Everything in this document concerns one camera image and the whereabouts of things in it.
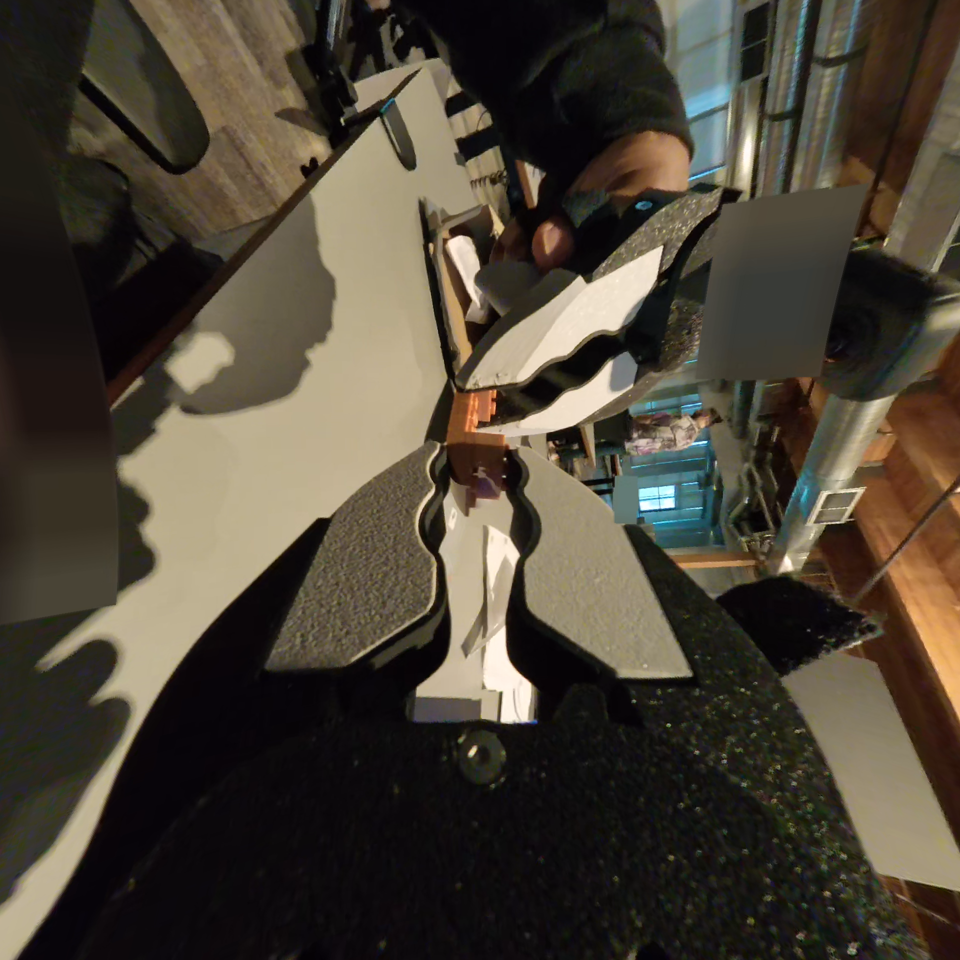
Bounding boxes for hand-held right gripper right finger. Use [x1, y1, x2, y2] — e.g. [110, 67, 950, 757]
[510, 448, 696, 681]

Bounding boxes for white vent grille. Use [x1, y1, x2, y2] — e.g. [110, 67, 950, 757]
[806, 487, 867, 525]

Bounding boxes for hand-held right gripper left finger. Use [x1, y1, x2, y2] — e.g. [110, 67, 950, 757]
[266, 441, 455, 674]

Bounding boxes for open cardboard box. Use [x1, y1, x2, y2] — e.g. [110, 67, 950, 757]
[441, 201, 543, 363]

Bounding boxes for white paper wrap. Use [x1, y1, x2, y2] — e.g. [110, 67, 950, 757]
[448, 234, 500, 324]

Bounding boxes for person's left hand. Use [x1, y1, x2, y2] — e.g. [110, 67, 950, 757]
[489, 133, 693, 275]

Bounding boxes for crumpled white paper bags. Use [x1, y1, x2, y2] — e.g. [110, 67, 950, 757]
[448, 491, 543, 723]

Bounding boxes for silver ventilation duct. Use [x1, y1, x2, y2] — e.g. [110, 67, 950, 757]
[757, 0, 871, 196]
[765, 375, 909, 579]

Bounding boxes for grey office chair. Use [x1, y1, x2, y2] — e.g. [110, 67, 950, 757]
[75, 0, 211, 177]

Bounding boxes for brown toy brick assembly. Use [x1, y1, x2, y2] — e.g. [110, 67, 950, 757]
[446, 386, 519, 519]

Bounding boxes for person's left forearm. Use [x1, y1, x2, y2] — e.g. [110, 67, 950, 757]
[405, 0, 695, 200]

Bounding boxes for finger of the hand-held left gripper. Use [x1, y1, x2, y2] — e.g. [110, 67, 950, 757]
[480, 346, 642, 438]
[453, 246, 669, 395]

